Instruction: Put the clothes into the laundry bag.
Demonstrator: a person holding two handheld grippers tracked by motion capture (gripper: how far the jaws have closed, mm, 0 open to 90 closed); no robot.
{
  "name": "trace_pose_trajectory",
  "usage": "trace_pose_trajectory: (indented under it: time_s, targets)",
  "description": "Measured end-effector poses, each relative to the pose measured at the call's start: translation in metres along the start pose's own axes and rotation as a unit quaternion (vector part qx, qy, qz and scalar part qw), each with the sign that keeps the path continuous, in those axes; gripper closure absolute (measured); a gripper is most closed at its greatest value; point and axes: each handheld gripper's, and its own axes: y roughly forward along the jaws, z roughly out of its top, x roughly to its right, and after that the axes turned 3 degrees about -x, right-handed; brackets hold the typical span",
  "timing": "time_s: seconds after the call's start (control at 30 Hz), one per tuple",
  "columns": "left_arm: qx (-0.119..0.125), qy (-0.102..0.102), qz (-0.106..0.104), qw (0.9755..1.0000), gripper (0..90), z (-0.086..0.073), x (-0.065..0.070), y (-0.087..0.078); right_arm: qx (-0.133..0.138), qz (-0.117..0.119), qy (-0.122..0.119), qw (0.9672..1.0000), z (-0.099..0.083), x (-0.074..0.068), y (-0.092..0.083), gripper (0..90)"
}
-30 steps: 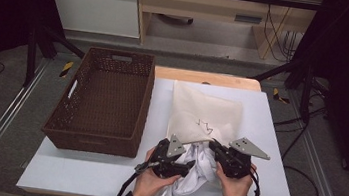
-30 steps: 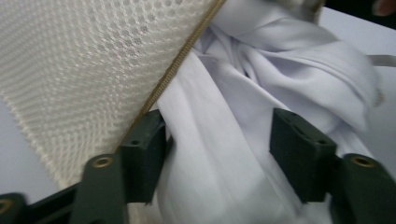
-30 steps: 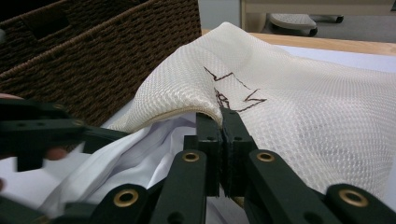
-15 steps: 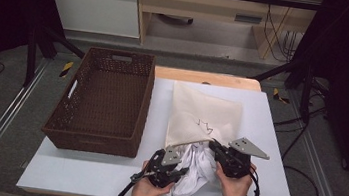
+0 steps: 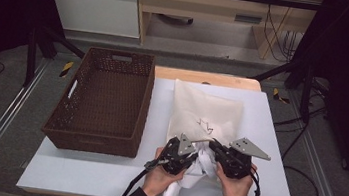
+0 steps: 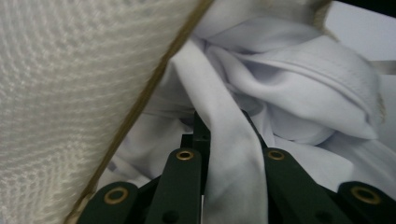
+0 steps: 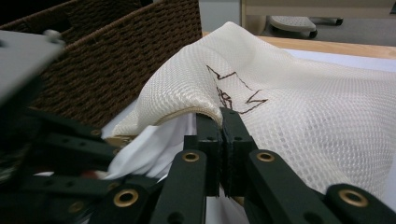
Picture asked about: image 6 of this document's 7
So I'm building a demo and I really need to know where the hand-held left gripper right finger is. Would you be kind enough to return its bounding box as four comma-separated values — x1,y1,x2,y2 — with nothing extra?
242,109,269,151

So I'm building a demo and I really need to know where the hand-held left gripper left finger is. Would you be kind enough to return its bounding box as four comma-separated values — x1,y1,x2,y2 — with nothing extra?
181,111,212,196

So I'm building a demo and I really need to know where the white shirt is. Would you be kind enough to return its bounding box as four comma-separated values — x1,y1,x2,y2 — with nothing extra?
96,0,396,224

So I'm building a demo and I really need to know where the cream mesh laundry bag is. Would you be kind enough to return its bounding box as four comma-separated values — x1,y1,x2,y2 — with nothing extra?
0,0,387,224

